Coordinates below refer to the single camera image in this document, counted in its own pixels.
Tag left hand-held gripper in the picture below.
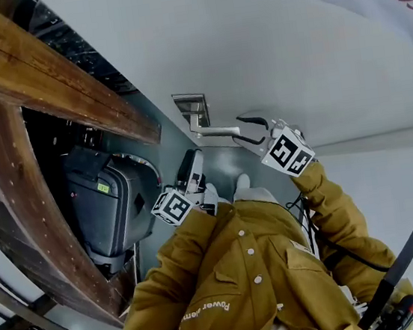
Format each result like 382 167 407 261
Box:
144 147 214 230

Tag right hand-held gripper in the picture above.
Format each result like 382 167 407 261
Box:
230 106 319 186

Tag silver door lock with handle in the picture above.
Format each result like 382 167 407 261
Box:
171 85 242 145

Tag person's left forearm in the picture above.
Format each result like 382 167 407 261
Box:
121 201 249 324

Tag person's right forearm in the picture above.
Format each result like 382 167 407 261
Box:
290 152 400 285

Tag white door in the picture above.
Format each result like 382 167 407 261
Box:
35 0 413 183

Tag person's white left shoe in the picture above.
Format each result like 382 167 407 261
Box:
201 180 222 218

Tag person's white shoe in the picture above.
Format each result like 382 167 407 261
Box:
232 172 253 195
201 180 222 218

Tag person's white right shoe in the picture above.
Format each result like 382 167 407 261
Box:
232 172 253 195

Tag white trousers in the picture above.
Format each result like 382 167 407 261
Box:
232 183 280 211

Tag dark grey plastic machine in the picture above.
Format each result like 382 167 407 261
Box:
58 134 174 281

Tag mustard yellow jacket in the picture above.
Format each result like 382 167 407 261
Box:
94 150 413 330

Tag straight wooden beam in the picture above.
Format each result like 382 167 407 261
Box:
0 0 164 166

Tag black cable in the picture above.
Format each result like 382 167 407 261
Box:
284 180 392 285

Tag curved wooden frame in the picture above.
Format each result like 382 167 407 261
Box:
0 70 138 330

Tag black strap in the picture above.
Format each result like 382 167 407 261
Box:
343 213 413 330

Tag curved metal rail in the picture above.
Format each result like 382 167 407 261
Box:
0 239 120 330

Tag black handle with red button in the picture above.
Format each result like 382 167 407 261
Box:
367 294 413 330

